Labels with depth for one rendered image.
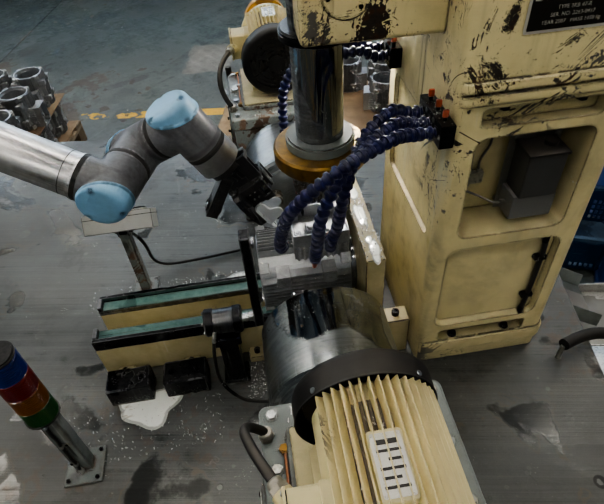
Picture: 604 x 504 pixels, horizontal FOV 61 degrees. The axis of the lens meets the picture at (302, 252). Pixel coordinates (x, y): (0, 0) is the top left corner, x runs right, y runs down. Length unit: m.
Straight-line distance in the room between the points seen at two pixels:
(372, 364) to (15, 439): 0.97
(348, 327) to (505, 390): 0.52
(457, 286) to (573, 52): 0.50
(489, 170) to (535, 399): 0.55
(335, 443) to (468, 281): 0.63
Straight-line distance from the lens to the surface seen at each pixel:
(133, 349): 1.31
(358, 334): 0.90
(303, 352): 0.88
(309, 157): 0.95
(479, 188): 1.06
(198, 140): 1.01
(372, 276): 1.06
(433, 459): 0.58
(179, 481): 1.21
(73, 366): 1.45
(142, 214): 1.34
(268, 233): 1.16
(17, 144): 1.03
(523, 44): 0.83
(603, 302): 2.15
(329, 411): 0.61
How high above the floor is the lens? 1.88
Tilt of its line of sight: 44 degrees down
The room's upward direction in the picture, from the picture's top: 5 degrees counter-clockwise
